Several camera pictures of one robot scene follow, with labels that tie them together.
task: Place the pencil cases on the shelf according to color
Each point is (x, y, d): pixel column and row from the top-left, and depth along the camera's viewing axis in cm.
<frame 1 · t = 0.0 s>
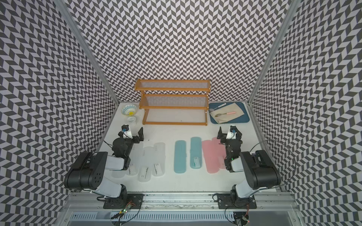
left hand: (135, 128, 90), fingers open
right hand: (227, 129, 89), fingers open
teal tray: (241, 118, 107), point 3 cm above the table
beige cloth napkin: (229, 108, 112), point 4 cm above the table
pink handled spoon: (219, 114, 110), point 3 cm above the table
white handled fork: (221, 105, 114), point 5 cm above the table
patterned ceramic bowl: (129, 109, 114), point 2 cm above the table
small clear glass cup: (131, 120, 104), point 5 cm above the table
pink pencil case: (210, 156, 91), on the table
teal pencil case right: (195, 152, 93), on the table
teal pencil case left: (180, 157, 91), on the table
clear pencil case rightmost: (159, 162, 88), on the table
clear pencil case: (145, 168, 84), point 2 cm above the table
clear pencil case 2: (135, 155, 90), on the table

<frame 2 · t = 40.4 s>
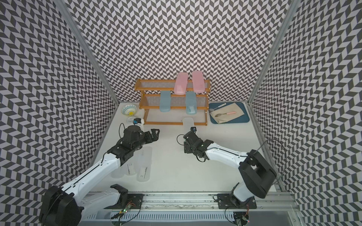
left hand: (153, 133, 82), fingers open
right hand: (191, 147, 87), fingers open
pink pencil case: (198, 81, 93), point 30 cm above the table
teal pencil case right: (191, 103, 95), point 19 cm above the table
teal pencil case left: (165, 101, 99), point 18 cm above the table
pink pencil case 2: (181, 84, 91), point 30 cm above the table
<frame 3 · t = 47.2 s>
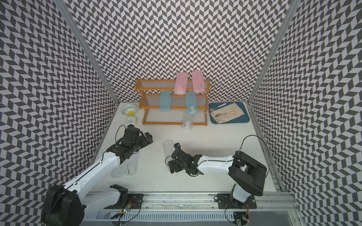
left hand: (145, 140, 85), fingers open
right hand: (176, 164, 84), fingers open
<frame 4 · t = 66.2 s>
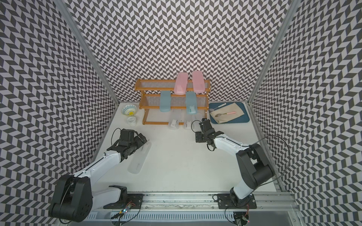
left hand: (140, 142, 90), fingers open
right hand: (202, 137, 93), fingers open
clear pencil case leftmost: (138, 157, 89), on the table
